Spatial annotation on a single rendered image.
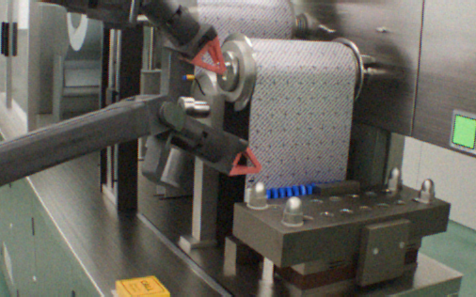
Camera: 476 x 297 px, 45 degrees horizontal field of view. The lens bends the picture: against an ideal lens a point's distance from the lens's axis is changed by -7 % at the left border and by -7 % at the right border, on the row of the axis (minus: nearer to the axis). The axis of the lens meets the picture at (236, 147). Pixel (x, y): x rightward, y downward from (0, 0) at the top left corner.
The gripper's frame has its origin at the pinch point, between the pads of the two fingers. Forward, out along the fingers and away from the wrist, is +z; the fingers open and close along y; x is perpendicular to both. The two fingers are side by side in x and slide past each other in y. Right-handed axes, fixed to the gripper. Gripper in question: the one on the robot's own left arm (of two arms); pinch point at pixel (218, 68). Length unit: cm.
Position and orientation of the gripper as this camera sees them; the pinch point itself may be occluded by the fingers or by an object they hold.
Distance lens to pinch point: 110.6
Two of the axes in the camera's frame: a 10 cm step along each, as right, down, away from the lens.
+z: 6.0, 5.8, 5.6
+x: 6.3, -7.7, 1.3
